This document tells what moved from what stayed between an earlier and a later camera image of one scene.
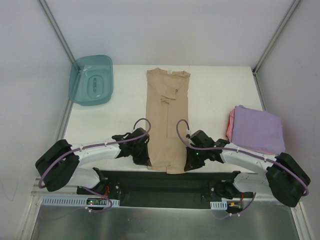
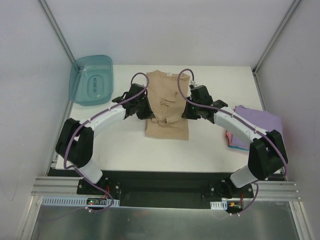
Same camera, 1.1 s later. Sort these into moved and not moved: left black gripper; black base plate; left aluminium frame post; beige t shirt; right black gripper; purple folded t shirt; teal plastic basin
Moved: left black gripper; right black gripper; beige t shirt
Not moved: left aluminium frame post; black base plate; purple folded t shirt; teal plastic basin
